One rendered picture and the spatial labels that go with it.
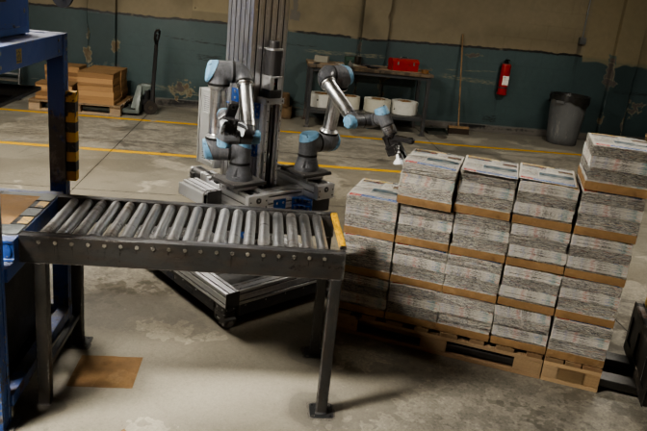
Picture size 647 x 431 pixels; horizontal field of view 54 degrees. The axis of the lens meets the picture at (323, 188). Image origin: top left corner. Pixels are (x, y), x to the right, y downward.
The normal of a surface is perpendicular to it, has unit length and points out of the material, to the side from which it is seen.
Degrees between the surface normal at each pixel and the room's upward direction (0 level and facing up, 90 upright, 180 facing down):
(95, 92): 89
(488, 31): 90
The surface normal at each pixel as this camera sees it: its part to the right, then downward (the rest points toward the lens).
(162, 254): 0.07, 0.29
